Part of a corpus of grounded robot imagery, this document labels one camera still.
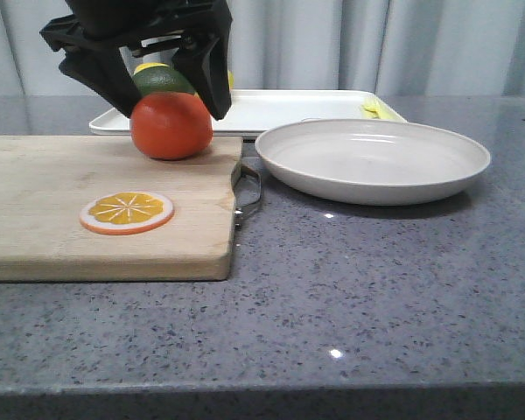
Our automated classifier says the green lime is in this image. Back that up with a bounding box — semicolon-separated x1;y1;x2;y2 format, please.
132;66;196;96

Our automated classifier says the white round plate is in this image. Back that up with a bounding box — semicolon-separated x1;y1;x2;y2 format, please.
255;119;491;206

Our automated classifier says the yellow lemon left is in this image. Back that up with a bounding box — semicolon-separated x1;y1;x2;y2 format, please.
133;62;168;75

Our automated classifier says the wooden cutting board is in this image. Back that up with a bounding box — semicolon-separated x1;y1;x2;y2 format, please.
0;136;242;282

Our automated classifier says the metal cutting board handle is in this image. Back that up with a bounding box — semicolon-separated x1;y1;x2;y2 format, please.
232;163;263;230

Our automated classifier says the orange slice toy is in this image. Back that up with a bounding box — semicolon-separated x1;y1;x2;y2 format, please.
79;191;174;235

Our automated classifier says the yellow lemon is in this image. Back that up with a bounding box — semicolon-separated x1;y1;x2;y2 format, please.
227;70;235;90
133;62;168;75

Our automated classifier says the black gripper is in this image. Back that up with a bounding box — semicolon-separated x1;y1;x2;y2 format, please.
40;1;232;120

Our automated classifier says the yellow utensil handle outer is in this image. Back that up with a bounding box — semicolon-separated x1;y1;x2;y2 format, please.
361;97;381;119

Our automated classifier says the white rectangular tray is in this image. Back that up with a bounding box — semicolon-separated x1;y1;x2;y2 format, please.
88;89;409;141

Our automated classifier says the orange fruit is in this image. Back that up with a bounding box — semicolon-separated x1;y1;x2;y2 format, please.
130;92;213;160

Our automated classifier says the grey curtain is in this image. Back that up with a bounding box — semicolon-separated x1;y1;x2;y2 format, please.
0;1;525;96

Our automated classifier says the yellow lemon right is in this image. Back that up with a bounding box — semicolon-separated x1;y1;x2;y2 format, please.
227;70;235;90

